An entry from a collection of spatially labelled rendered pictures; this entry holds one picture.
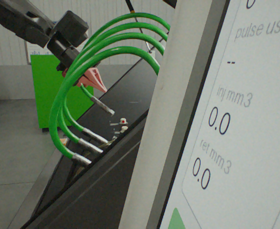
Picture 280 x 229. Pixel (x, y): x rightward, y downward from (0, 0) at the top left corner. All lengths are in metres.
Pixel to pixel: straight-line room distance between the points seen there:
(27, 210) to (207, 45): 0.55
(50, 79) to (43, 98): 0.35
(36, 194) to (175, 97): 0.53
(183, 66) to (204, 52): 0.05
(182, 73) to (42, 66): 3.80
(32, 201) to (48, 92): 3.43
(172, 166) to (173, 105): 0.06
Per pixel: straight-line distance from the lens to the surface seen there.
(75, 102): 4.03
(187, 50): 0.21
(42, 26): 0.66
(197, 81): 0.16
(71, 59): 0.66
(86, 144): 0.53
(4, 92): 7.76
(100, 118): 1.01
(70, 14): 0.66
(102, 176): 0.36
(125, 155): 0.34
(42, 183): 0.71
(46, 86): 3.99
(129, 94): 0.99
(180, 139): 0.17
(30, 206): 0.63
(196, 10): 0.23
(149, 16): 0.71
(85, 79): 0.64
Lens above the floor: 1.30
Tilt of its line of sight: 15 degrees down
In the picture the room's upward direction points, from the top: straight up
